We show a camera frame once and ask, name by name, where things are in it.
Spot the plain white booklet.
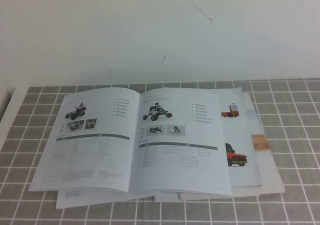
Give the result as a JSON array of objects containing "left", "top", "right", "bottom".
[{"left": 153, "top": 191, "right": 181, "bottom": 203}]

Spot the brochure with orange trucks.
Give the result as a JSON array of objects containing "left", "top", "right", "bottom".
[{"left": 216, "top": 86, "right": 263, "bottom": 188}]

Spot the brochure with brown photo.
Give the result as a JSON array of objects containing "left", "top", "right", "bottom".
[{"left": 243, "top": 107, "right": 270, "bottom": 152}]

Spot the white booklet with contact text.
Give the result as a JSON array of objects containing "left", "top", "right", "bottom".
[{"left": 55, "top": 187, "right": 161, "bottom": 210}]

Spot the white product catalogue book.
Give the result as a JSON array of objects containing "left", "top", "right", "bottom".
[{"left": 28, "top": 86, "right": 233, "bottom": 197}]

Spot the grey checkered tablecloth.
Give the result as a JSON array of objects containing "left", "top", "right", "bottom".
[{"left": 0, "top": 77, "right": 320, "bottom": 225}]

